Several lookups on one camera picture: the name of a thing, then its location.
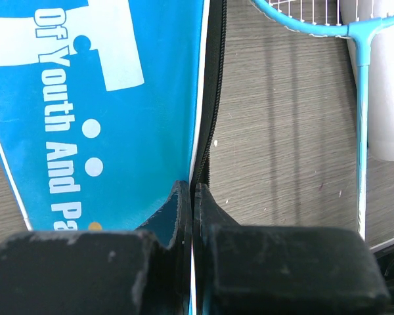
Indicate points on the blue racket bag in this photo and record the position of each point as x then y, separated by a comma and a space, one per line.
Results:
104, 106

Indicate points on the white shuttlecock tube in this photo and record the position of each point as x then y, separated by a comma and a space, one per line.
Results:
381, 76

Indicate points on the blue badminton racket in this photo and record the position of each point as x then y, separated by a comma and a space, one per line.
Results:
359, 21

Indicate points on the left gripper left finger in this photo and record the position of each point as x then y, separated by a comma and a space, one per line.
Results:
143, 271

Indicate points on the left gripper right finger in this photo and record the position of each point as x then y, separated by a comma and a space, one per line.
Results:
280, 269

